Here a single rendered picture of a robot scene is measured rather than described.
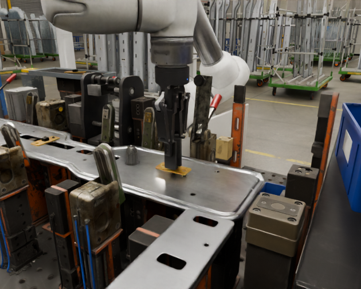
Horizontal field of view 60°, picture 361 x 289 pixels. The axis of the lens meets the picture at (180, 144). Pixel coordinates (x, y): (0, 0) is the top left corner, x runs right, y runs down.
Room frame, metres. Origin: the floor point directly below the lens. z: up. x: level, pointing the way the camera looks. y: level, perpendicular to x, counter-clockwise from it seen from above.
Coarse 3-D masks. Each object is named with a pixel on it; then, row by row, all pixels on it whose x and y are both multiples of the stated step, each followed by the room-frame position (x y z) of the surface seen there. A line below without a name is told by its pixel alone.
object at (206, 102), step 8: (200, 80) 0.79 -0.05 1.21; (208, 80) 0.81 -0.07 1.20; (200, 88) 0.83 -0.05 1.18; (208, 88) 0.80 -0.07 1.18; (200, 96) 0.82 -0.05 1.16; (208, 96) 0.80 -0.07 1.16; (200, 104) 0.82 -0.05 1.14; (208, 104) 0.81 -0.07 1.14; (200, 112) 0.81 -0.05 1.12; (208, 112) 0.81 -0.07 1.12; (200, 120) 0.81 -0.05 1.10; (208, 120) 0.81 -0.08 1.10; (192, 136) 0.80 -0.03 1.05
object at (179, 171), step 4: (160, 164) 0.71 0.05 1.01; (176, 164) 0.68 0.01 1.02; (156, 168) 0.69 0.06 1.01; (160, 168) 0.68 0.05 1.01; (164, 168) 0.68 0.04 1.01; (176, 168) 0.68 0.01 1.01; (180, 168) 0.68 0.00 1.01; (184, 168) 0.68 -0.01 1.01; (188, 168) 0.68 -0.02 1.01; (172, 172) 0.66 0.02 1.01; (176, 172) 0.66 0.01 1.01; (180, 172) 0.66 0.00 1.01; (184, 172) 0.66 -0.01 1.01; (188, 172) 0.66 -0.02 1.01
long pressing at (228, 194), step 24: (0, 120) 1.15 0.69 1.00; (0, 144) 0.89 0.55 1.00; (24, 144) 0.88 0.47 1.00; (72, 144) 0.88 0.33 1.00; (72, 168) 0.72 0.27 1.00; (96, 168) 0.71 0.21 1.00; (120, 168) 0.71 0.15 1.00; (144, 168) 0.71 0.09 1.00; (192, 168) 0.71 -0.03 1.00; (216, 168) 0.71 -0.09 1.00; (240, 168) 0.70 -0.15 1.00; (144, 192) 0.59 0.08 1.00; (168, 192) 0.59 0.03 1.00; (192, 192) 0.59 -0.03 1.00; (216, 192) 0.59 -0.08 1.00; (240, 192) 0.59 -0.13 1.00; (240, 216) 0.51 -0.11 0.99
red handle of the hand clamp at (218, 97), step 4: (216, 96) 0.90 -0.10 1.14; (220, 96) 0.90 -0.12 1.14; (212, 100) 0.89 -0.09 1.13; (216, 100) 0.88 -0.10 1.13; (220, 100) 0.90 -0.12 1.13; (212, 104) 0.87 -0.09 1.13; (216, 104) 0.88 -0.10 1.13; (212, 108) 0.86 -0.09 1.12; (216, 108) 0.87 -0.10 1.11; (212, 112) 0.86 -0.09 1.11; (200, 128) 0.81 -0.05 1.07; (196, 132) 0.80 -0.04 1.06; (200, 132) 0.80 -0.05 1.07; (200, 136) 0.80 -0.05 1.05
